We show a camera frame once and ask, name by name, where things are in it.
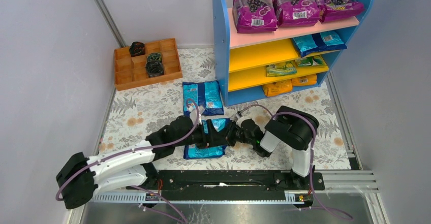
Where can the middle purple candy bag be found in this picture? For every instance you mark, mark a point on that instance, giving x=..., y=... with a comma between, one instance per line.
x=292, y=13

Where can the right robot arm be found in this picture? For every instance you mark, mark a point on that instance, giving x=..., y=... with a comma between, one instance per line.
x=292, y=127

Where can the blue shelf unit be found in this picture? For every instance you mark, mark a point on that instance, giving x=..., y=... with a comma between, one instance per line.
x=241, y=59

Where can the right purple candy bag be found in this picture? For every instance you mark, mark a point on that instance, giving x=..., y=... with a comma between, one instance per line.
x=332, y=10

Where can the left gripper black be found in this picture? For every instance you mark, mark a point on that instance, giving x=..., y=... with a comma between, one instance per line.
x=207, y=138

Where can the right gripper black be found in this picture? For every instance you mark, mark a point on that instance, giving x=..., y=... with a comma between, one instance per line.
x=236, y=136

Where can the large blue candy bag front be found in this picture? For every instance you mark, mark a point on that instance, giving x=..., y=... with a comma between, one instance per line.
x=319, y=42

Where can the orange candy bag under shelf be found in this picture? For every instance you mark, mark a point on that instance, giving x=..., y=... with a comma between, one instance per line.
x=304, y=80

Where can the purple candy bag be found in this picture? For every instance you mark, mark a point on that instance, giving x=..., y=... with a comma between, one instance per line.
x=254, y=16
x=292, y=13
x=332, y=10

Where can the black tape roll back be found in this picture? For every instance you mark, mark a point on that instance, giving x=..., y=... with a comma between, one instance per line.
x=137, y=49

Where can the yellow green Fox's candy bag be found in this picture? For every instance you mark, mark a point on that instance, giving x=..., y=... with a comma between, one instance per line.
x=281, y=69

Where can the orange mango candy bag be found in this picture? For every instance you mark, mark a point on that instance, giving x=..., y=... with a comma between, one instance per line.
x=276, y=88

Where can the wooden compartment tray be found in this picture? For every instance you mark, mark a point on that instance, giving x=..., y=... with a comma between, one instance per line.
x=130, y=72

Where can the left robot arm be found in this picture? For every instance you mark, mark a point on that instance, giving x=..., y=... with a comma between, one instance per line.
x=82, y=176

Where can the black tape roll front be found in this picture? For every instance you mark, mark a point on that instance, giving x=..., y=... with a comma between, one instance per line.
x=154, y=69

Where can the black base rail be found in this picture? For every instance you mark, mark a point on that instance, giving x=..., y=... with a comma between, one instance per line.
x=231, y=185

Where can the left purple candy bag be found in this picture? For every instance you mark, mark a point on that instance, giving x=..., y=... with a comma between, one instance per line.
x=254, y=16

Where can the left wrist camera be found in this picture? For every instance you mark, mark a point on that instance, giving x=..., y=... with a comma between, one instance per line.
x=196, y=111

